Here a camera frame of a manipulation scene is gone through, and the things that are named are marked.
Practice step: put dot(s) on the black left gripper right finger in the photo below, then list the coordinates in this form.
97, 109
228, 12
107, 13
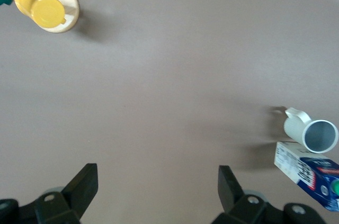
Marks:
230, 189

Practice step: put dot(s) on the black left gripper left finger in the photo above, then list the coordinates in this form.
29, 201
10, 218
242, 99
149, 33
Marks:
79, 189

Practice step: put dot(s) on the blue and white milk carton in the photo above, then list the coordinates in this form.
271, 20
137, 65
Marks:
304, 171

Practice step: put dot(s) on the yellow plastic cup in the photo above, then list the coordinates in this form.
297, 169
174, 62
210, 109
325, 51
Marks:
39, 4

